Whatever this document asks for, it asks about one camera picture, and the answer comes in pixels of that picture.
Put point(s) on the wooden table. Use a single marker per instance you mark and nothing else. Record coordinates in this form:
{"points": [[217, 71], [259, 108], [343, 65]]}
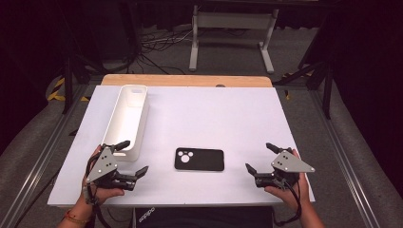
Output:
{"points": [[190, 80]]}

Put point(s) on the person's black shorts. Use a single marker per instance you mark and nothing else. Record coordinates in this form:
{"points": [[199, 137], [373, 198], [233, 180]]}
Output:
{"points": [[206, 218]]}

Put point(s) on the aluminium floor rail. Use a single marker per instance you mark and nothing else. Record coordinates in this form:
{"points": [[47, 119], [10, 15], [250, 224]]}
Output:
{"points": [[34, 171], [342, 152]]}

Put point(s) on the person's right hand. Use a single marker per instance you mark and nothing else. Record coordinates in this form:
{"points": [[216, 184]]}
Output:
{"points": [[288, 196]]}

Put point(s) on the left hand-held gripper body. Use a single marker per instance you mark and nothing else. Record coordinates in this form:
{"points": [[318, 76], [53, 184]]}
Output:
{"points": [[103, 164]]}

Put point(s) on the black tripod stand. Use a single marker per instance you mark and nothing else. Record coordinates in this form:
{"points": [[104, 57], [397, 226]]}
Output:
{"points": [[68, 85], [328, 91]]}

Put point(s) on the white metal stand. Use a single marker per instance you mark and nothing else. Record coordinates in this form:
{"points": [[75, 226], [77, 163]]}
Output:
{"points": [[234, 20]]}

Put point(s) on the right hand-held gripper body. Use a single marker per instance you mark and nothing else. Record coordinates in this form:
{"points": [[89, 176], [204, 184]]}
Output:
{"points": [[286, 164]]}

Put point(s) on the white board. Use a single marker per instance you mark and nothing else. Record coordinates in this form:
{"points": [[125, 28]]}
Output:
{"points": [[206, 120]]}

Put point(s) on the yellow and black floor tape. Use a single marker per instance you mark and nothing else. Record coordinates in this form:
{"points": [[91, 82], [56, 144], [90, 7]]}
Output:
{"points": [[57, 91], [286, 93]]}

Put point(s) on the person's left hand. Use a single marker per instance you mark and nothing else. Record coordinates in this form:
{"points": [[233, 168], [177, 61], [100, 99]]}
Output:
{"points": [[106, 192]]}

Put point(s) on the white plastic storage bin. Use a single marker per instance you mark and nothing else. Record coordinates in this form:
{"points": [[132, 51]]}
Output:
{"points": [[126, 120]]}

